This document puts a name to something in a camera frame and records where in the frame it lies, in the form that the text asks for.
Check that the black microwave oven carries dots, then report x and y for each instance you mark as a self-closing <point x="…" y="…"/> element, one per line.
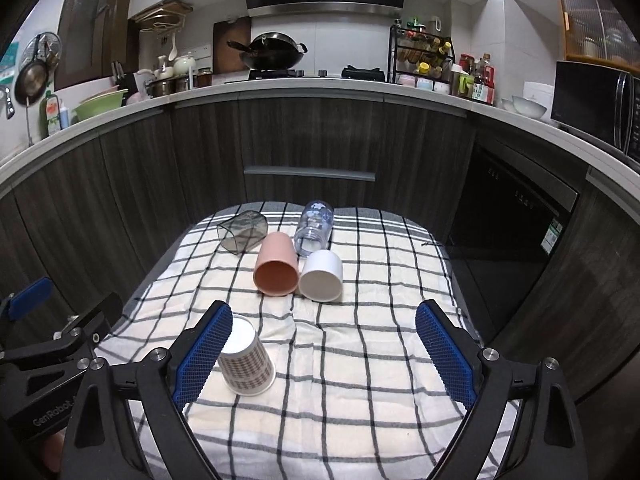
<point x="590" y="100"/>

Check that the grey transparent cup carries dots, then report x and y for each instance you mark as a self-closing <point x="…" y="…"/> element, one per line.
<point x="240" y="235"/>

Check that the black dishwasher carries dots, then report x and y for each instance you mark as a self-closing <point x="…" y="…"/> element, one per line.
<point x="505" y="240"/>

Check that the green mug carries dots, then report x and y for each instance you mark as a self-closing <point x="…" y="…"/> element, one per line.
<point x="462" y="85"/>

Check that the dark wooden cutting board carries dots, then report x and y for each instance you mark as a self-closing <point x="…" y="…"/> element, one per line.
<point x="225" y="55"/>

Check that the clear glass cup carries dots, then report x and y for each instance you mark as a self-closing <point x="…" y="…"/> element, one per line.
<point x="315" y="230"/>

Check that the white teapot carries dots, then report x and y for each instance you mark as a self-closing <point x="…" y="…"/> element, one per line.
<point x="184" y="65"/>

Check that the patterned paper cup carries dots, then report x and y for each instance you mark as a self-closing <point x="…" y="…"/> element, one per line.
<point x="247" y="365"/>

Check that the green plastic basin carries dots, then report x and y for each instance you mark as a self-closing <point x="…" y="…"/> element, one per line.
<point x="100" y="107"/>

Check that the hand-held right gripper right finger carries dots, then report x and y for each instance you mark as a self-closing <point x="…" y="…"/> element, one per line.
<point x="447" y="360"/>

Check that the black wok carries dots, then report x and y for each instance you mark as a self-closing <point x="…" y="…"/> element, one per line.
<point x="272" y="50"/>

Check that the hanging frying pan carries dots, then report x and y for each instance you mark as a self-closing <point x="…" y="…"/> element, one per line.
<point x="30" y="80"/>

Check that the black spice rack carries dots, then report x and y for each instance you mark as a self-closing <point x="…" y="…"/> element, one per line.
<point x="417" y="55"/>

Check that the stainless steel pot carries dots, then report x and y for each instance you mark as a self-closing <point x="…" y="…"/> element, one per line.
<point x="167" y="86"/>

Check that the black knife block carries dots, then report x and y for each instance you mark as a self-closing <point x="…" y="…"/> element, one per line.
<point x="125" y="85"/>

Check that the green dish soap bottle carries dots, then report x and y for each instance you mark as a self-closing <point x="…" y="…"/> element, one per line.
<point x="51" y="115"/>

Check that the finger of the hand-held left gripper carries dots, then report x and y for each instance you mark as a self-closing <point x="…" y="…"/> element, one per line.
<point x="100" y="316"/>
<point x="31" y="299"/>

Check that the person's left hand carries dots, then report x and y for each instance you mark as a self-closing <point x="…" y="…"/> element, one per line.
<point x="52" y="452"/>

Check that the dark sauce bottle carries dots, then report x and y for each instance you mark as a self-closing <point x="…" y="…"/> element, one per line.
<point x="484" y="80"/>

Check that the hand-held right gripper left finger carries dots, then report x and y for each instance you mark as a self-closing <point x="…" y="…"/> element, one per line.
<point x="205" y="360"/>

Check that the black gas stove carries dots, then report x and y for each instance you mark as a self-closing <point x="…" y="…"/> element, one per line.
<point x="310" y="74"/>

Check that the wall-mounted board rack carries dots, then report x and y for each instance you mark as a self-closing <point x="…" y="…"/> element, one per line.
<point x="162" y="15"/>

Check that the pink cup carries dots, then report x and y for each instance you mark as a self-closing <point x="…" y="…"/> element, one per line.
<point x="275" y="265"/>

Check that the black white checked cloth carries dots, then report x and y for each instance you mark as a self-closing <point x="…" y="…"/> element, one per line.
<point x="350" y="360"/>

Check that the dark wooden door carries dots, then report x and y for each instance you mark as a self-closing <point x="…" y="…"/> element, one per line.
<point x="90" y="20"/>

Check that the wooden glass-door cabinet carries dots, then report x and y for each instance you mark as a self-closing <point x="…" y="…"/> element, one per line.
<point x="595" y="30"/>

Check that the white cup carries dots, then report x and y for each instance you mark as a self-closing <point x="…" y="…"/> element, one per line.
<point x="320" y="280"/>

